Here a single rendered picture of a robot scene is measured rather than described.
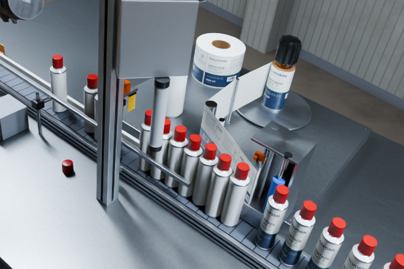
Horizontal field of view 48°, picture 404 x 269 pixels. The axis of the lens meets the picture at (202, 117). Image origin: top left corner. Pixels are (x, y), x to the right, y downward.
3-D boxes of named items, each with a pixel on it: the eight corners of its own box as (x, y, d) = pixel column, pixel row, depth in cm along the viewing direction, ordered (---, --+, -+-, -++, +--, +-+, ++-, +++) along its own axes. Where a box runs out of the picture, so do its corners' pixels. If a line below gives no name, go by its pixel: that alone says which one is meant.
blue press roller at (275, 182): (272, 222, 127) (287, 179, 117) (267, 229, 125) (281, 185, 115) (263, 215, 128) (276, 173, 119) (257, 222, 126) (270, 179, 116)
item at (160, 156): (170, 175, 139) (178, 121, 127) (159, 183, 136) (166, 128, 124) (157, 166, 141) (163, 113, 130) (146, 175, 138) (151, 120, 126)
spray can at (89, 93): (103, 129, 152) (104, 77, 140) (91, 136, 149) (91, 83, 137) (92, 122, 154) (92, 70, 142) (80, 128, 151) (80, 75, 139)
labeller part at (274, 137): (315, 145, 119) (317, 143, 118) (297, 166, 111) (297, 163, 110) (271, 122, 125) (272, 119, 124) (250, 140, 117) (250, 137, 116)
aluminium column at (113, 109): (118, 199, 135) (130, -24, 96) (106, 206, 132) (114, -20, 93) (107, 191, 137) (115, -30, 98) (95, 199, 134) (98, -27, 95)
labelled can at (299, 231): (301, 258, 121) (324, 205, 109) (292, 271, 117) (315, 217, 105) (284, 247, 123) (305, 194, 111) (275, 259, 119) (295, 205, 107)
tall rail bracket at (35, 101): (57, 128, 157) (55, 88, 147) (39, 138, 152) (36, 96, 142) (51, 124, 158) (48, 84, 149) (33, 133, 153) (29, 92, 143)
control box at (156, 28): (189, 76, 109) (200, 0, 98) (117, 80, 103) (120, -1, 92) (177, 55, 116) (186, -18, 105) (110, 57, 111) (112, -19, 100)
